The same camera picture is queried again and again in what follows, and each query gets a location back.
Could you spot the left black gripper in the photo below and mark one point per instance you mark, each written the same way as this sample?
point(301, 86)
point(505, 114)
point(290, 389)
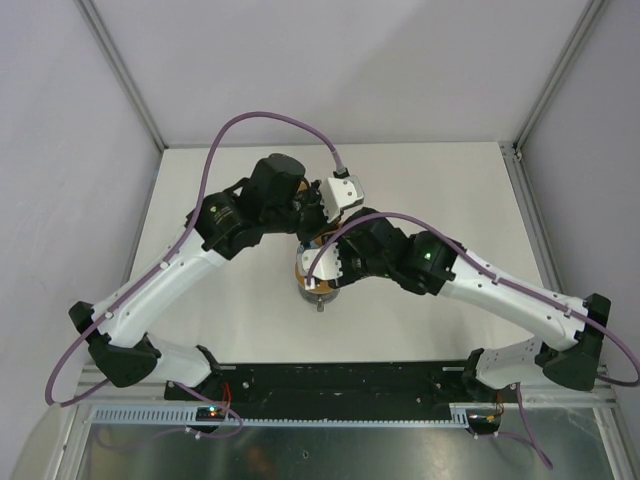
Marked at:
point(321, 225)

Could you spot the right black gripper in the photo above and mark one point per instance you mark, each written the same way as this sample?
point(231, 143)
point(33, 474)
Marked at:
point(348, 276)

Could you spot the orange coffee filter holder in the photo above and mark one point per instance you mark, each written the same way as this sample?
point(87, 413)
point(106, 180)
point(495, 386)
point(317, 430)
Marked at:
point(320, 235)

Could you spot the wooden ring dripper stand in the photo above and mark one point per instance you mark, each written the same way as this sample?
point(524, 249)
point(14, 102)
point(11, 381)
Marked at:
point(320, 287)

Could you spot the glass coffee server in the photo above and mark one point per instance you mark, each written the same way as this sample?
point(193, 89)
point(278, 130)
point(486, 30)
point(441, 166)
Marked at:
point(318, 300)

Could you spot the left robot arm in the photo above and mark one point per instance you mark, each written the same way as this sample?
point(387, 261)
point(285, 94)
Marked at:
point(117, 328)

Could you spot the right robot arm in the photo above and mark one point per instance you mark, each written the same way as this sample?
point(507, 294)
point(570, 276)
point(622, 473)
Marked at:
point(566, 342)

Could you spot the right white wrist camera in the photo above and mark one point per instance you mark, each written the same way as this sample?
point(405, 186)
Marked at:
point(328, 268)

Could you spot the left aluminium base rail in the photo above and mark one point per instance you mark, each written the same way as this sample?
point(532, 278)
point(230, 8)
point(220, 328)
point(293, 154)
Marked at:
point(145, 390)

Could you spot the left aluminium frame post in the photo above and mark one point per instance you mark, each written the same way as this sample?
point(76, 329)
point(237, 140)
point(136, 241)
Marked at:
point(115, 61)

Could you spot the aluminium frame post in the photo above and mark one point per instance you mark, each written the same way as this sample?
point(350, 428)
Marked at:
point(569, 54)
point(115, 61)

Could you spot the right aluminium side rail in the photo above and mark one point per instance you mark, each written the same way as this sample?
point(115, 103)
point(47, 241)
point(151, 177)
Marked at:
point(603, 425)

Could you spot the right aluminium frame post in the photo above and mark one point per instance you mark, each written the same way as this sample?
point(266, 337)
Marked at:
point(569, 54)

